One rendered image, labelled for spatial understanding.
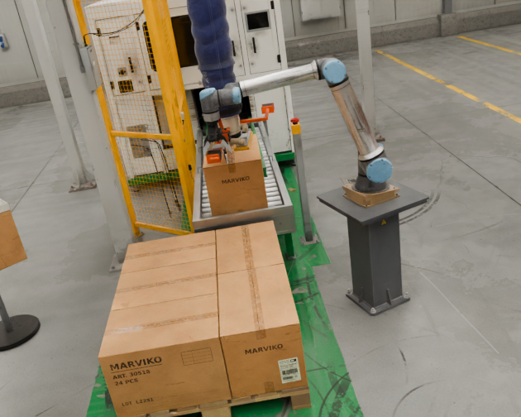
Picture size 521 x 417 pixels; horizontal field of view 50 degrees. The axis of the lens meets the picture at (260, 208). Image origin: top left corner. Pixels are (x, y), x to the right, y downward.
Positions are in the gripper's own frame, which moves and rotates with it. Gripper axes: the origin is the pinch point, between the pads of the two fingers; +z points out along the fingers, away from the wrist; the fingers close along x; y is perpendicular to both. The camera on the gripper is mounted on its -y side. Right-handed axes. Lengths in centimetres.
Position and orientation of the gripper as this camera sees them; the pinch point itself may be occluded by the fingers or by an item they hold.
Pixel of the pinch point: (217, 155)
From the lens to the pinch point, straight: 318.4
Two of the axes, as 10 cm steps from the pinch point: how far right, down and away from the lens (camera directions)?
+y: 0.6, -4.2, 9.1
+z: 1.4, 9.0, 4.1
